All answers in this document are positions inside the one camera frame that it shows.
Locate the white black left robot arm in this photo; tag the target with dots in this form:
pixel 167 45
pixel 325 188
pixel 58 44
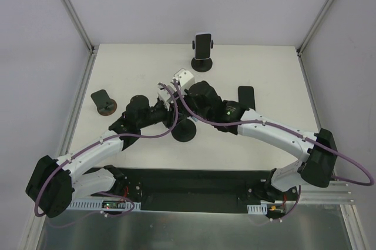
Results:
pixel 55 183

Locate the left aluminium frame rail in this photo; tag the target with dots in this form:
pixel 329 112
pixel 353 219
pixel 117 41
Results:
pixel 34 226

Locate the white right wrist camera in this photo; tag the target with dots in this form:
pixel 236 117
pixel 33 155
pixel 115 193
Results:
pixel 184 78

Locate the aluminium frame rail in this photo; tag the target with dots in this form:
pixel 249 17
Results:
pixel 34 226
pixel 337 193

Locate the left white cable duct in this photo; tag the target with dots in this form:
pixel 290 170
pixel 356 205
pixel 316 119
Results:
pixel 103 205

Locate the right aluminium frame rail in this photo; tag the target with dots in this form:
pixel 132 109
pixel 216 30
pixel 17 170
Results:
pixel 337 193

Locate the lilac case smartphone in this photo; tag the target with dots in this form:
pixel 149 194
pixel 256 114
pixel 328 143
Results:
pixel 202 45

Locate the white cable duct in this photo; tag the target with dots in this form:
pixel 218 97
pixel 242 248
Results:
pixel 266 208
pixel 103 205

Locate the black smartphone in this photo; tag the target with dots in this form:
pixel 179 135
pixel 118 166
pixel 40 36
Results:
pixel 246 96

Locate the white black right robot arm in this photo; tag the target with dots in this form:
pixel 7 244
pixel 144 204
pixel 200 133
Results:
pixel 315 153

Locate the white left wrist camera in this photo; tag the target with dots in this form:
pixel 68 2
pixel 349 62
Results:
pixel 166 95

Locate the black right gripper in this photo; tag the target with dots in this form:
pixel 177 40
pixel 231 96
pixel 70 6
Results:
pixel 187 99

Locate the black round base phone stand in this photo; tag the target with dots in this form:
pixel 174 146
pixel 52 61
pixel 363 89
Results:
pixel 184 131

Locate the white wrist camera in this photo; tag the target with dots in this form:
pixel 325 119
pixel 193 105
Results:
pixel 166 95
pixel 184 78

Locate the right white cable duct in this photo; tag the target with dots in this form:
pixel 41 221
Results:
pixel 266 208

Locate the wooden base phone stand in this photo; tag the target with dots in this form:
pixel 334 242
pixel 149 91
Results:
pixel 105 106

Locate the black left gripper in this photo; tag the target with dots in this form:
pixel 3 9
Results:
pixel 170 116

